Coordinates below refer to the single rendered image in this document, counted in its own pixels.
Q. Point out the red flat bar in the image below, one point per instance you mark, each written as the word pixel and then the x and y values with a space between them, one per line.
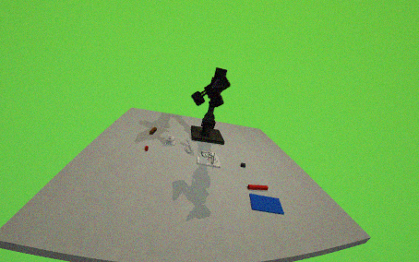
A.
pixel 257 187

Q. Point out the blue flat plate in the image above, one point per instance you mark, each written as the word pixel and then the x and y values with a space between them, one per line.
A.
pixel 264 203

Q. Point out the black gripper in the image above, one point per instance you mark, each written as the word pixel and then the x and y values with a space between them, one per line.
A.
pixel 220 83

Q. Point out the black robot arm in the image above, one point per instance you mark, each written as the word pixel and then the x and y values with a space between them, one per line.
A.
pixel 208 121

